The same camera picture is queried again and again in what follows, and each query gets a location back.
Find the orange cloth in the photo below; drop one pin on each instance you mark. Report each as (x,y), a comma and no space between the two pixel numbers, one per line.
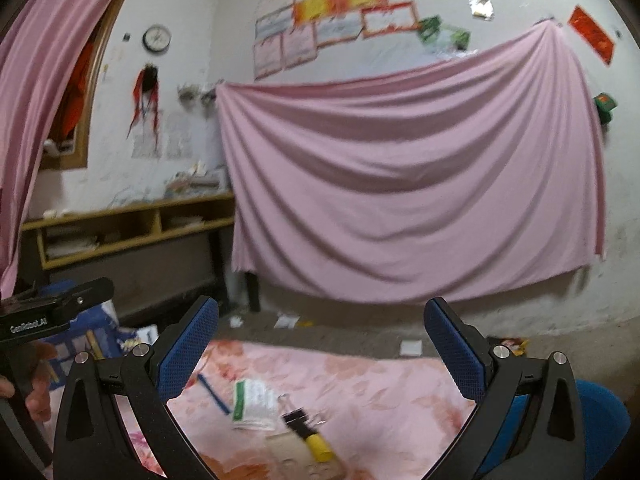
(75,95)

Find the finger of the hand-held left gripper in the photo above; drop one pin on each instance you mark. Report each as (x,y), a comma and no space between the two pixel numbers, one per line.
(85,295)

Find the dark orange snack wrapper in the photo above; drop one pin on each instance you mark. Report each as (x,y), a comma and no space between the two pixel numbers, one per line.
(510,346)

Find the green hat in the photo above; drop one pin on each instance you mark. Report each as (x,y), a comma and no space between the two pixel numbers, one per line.
(604,107)

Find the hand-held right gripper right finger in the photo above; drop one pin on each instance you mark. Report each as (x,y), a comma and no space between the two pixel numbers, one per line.
(455,355)

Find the yellow tube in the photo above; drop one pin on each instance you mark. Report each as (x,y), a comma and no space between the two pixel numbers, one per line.
(320,447)

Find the pile of books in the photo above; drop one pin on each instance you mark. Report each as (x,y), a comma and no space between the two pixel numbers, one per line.
(195,180)

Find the group of wall certificates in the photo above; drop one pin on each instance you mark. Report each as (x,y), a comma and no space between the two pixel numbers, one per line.
(330,10)

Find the floral blanket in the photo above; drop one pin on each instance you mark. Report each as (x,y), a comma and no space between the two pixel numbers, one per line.
(375,390)

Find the green photo print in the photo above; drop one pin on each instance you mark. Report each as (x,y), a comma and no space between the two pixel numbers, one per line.
(430,29)
(456,38)

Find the wooden window frame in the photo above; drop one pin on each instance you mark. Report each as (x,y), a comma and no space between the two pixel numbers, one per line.
(80,160)

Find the small black white photo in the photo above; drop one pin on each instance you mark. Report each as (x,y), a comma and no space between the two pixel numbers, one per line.
(481,7)

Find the black binder clip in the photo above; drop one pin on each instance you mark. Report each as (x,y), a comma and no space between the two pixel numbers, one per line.
(297,424)

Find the person's left hand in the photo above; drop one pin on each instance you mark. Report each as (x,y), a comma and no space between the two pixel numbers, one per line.
(40,400)

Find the red black tassel decoration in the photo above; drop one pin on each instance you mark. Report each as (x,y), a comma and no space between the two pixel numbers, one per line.
(147,90)

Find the white green packet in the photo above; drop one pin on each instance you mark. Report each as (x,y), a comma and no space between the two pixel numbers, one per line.
(255,405)

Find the white yellow snack packet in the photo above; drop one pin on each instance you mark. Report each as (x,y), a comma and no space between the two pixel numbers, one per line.
(135,341)

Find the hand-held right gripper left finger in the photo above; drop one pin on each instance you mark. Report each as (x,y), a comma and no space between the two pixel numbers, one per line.
(187,352)

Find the blue pen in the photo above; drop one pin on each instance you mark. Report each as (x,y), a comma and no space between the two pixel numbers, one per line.
(214,394)

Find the white wall paper sheet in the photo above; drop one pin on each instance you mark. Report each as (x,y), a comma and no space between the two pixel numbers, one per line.
(146,142)
(178,137)

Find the pink curtain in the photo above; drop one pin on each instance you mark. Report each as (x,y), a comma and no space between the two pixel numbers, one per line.
(35,110)

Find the round wall clock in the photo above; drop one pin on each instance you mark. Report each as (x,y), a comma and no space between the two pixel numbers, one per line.
(157,38)

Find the beige cardboard piece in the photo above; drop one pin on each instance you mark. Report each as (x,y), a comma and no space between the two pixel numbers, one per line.
(295,460)

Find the pink hanging bed sheet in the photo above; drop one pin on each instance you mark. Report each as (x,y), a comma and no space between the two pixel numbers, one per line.
(400,170)

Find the papers in shelf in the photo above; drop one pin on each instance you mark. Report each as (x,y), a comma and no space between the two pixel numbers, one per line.
(70,246)

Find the blue cardboard box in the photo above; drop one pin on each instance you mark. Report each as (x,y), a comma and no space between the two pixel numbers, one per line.
(107,317)

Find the white paper scrap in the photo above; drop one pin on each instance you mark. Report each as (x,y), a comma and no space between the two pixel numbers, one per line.
(235,321)
(286,321)
(411,348)

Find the blue plastic bucket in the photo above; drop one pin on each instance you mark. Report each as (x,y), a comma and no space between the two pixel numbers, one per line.
(600,420)

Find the metal wall rack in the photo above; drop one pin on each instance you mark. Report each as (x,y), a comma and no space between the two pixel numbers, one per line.
(192,94)

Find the red wall poster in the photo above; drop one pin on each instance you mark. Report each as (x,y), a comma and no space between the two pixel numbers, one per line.
(590,34)

